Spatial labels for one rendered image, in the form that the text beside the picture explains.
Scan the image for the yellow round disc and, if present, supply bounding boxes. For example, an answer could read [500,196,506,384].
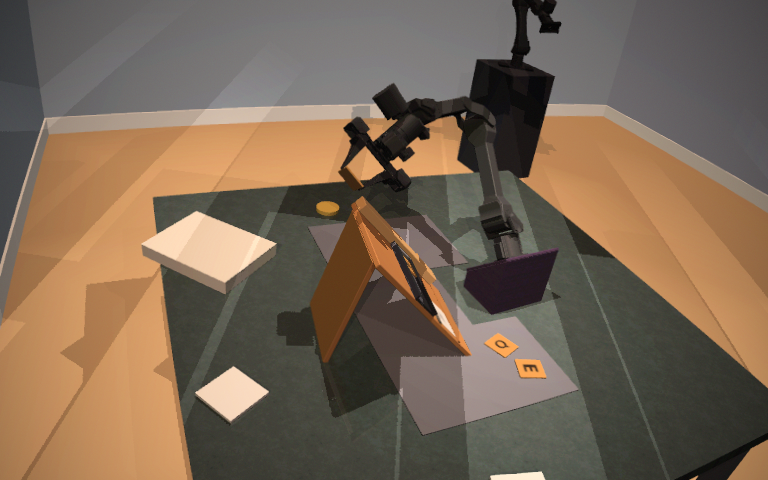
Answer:
[316,201,339,216]

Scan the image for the beige flat box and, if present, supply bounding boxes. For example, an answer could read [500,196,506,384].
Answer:
[141,212,276,294]

